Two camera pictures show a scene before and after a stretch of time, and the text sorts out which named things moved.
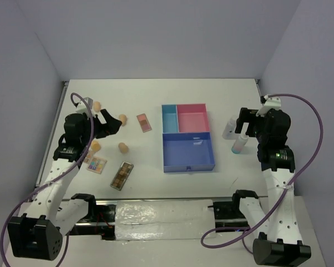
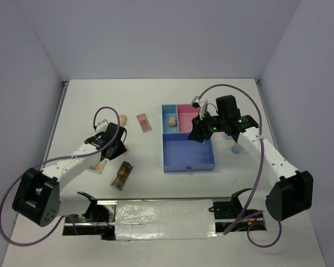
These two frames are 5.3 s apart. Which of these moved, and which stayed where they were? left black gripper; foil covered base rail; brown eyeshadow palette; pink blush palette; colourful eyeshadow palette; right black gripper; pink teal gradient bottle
Moved: left black gripper; right black gripper
Stayed: colourful eyeshadow palette; pink teal gradient bottle; pink blush palette; foil covered base rail; brown eyeshadow palette
